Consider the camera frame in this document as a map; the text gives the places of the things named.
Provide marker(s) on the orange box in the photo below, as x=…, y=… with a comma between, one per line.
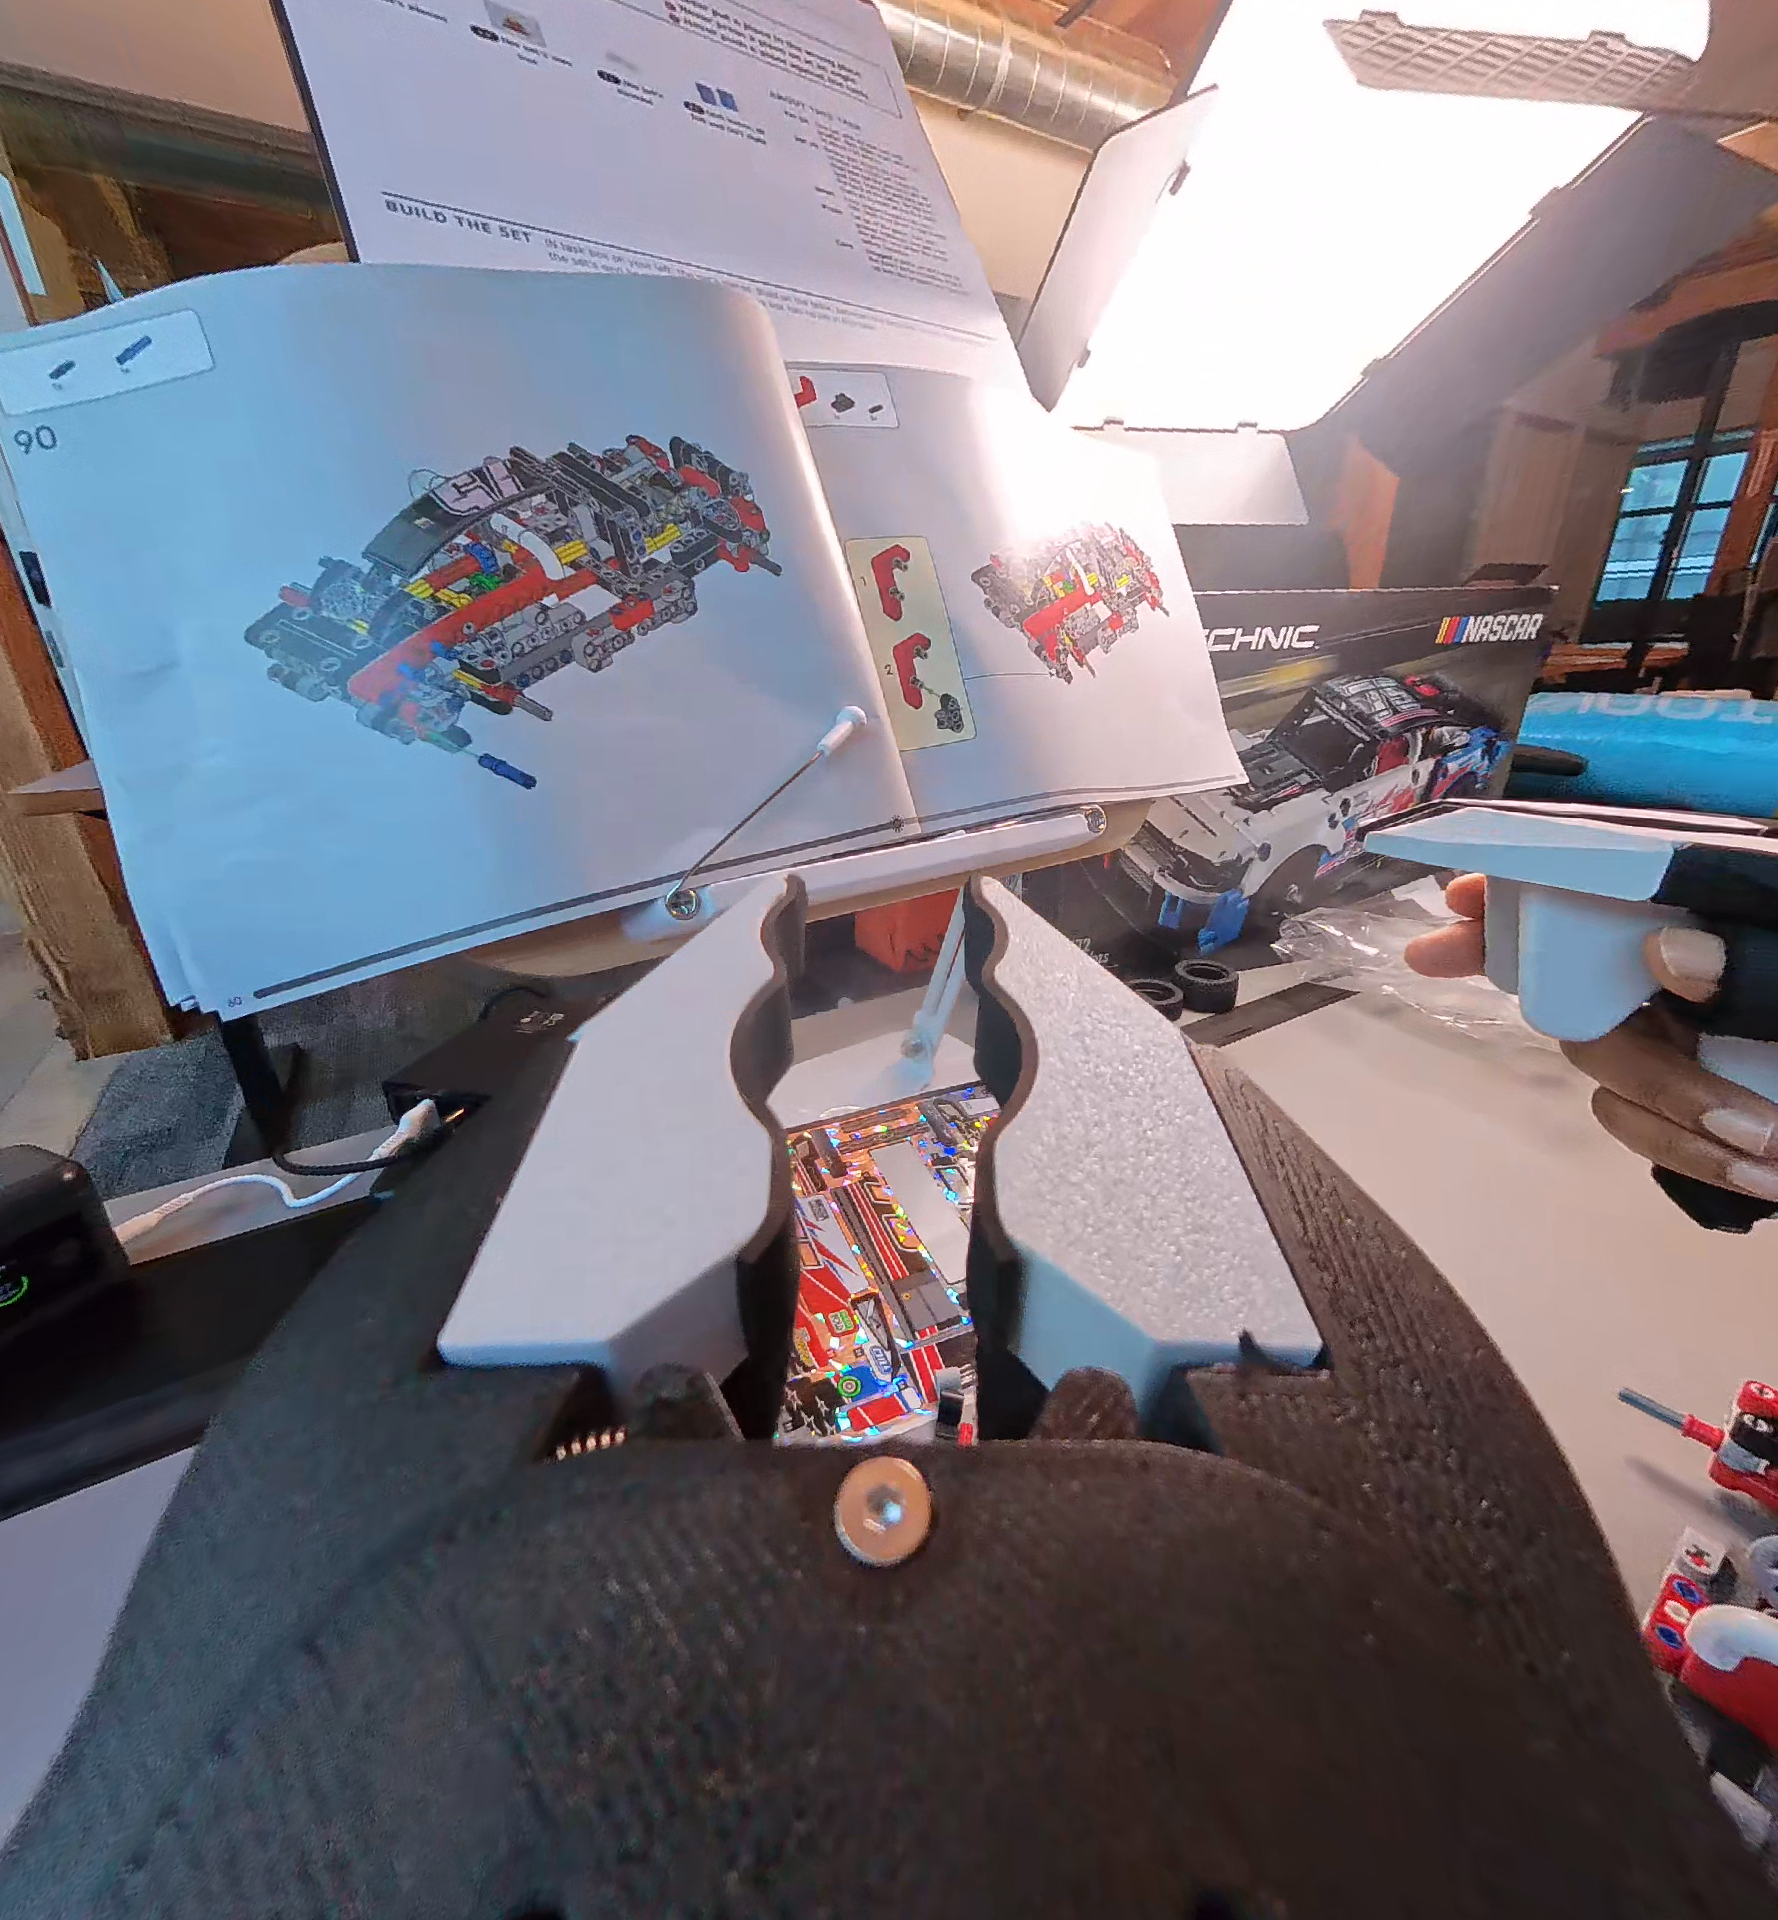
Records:
x=904, y=932

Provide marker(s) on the lego instruction booklet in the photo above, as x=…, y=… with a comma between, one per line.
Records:
x=379, y=750

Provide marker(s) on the ceiling light panel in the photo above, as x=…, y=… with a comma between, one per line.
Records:
x=1504, y=60

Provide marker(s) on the black power bank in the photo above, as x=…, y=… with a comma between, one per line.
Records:
x=18, y=1275

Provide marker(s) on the crumpled clear plastic bags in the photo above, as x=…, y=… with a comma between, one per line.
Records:
x=1354, y=946

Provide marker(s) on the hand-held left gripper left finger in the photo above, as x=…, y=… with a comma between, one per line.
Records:
x=618, y=1172

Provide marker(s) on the person's right hand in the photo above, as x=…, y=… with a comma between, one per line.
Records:
x=1683, y=1111

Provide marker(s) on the lego set box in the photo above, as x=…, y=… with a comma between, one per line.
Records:
x=1369, y=647

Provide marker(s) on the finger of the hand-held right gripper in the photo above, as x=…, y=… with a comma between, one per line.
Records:
x=1564, y=946
x=1654, y=828

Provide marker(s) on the paned window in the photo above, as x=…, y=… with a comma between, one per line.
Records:
x=1654, y=526

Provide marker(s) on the ribbed ventilation duct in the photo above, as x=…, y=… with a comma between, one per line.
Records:
x=1009, y=68

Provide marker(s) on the holographic sticker sheet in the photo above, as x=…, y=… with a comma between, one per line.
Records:
x=859, y=1275

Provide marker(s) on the printed white task sheet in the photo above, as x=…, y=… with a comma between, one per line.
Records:
x=605, y=150

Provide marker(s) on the lego car chassis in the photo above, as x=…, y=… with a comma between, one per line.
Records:
x=1774, y=1696

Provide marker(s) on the small black charger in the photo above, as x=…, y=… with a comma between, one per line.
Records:
x=498, y=1051

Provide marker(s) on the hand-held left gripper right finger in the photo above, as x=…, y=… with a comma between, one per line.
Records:
x=1144, y=1199

